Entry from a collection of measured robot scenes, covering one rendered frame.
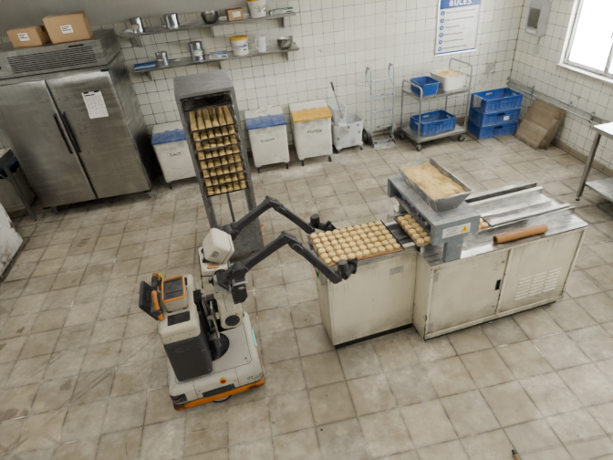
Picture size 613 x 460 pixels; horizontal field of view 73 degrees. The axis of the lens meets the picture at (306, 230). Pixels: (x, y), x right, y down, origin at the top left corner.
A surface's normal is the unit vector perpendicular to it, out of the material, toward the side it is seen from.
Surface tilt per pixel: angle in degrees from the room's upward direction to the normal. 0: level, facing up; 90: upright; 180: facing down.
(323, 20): 90
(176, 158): 90
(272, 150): 92
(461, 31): 90
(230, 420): 0
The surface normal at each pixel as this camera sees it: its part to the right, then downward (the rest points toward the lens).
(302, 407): -0.09, -0.82
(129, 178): 0.19, 0.55
